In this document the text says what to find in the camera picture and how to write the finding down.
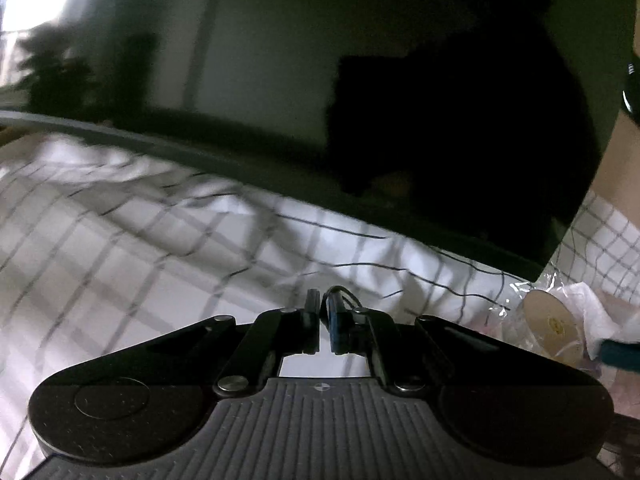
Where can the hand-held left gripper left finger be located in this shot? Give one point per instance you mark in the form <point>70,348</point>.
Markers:
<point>312,325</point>

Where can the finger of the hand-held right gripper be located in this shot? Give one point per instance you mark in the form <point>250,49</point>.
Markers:
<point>620,355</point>

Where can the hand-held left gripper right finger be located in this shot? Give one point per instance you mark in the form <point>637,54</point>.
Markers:
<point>337,327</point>

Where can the black hair claw clip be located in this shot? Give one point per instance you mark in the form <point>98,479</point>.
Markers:
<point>345,294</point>

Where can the beige canister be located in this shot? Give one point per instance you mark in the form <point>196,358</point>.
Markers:
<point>550,327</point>

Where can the clear plastic bag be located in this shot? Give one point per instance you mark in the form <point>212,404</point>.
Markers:
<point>595,305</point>

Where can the white grid tablecloth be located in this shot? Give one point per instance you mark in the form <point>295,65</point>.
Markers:
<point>100,270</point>

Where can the dark computer monitor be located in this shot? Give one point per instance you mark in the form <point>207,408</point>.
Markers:
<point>250,60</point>

